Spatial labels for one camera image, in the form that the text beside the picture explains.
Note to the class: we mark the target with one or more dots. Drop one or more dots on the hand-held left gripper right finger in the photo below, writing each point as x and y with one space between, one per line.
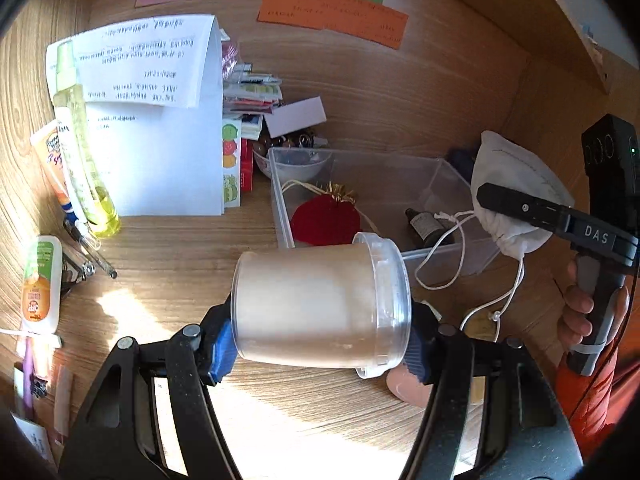
417 360

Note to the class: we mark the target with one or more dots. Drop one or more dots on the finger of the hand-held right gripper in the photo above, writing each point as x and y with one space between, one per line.
520 207

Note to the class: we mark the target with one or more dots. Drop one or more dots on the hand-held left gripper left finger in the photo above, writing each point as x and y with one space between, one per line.
223 355

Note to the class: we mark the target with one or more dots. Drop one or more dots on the frosted plastic jar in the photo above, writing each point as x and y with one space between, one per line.
310 305

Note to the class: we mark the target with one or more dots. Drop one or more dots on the clear plastic storage box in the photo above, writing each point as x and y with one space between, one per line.
380 185

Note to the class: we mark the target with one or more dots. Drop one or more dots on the person's right forearm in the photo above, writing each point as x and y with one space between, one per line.
595 405

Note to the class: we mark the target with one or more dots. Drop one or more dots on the person's right hand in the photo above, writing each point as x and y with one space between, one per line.
575 310

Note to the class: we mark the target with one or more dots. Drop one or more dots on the small tan tag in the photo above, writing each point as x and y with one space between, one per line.
482 329

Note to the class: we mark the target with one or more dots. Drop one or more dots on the dark dropper bottle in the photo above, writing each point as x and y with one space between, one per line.
425 225

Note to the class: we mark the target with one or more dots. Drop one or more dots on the wooden desk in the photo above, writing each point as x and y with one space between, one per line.
175 260

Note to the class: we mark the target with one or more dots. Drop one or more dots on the metal clip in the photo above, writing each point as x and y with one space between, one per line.
77 275

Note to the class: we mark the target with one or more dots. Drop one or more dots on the red felt pouch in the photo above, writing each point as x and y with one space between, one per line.
325 217

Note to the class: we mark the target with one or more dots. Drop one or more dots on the wooden shelf board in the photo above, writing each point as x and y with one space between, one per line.
570 25

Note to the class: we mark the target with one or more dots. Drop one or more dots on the red small box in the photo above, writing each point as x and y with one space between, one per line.
246 165

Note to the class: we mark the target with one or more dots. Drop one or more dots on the white tube with orange label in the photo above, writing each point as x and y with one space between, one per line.
41 285

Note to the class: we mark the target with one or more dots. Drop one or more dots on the fruit sticker sheet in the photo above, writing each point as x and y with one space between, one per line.
230 160

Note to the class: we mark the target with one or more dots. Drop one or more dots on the clear bowl of trinkets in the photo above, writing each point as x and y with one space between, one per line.
295 162

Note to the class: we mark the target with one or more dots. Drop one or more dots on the white handwritten paper sheets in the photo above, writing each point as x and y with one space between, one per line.
160 150

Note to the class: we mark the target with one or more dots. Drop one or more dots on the blank white card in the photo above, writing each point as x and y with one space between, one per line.
295 116

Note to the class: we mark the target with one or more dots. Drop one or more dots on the yellow sunscreen tube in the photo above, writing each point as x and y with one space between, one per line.
50 160

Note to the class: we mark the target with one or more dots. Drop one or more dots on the yellow spray bottle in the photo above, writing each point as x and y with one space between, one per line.
82 135

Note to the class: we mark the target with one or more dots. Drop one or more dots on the orange paper note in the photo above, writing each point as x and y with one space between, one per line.
330 15

